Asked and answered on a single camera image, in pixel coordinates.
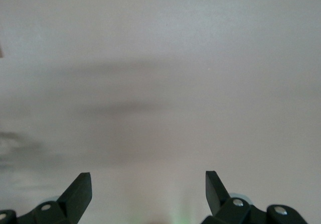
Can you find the brown table cover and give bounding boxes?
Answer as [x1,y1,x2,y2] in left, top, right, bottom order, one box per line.
[0,0,321,224]

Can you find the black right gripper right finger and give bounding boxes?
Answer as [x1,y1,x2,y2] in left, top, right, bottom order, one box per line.
[200,170,308,224]

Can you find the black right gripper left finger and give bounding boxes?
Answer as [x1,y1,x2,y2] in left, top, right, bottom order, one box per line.
[0,172,92,224]

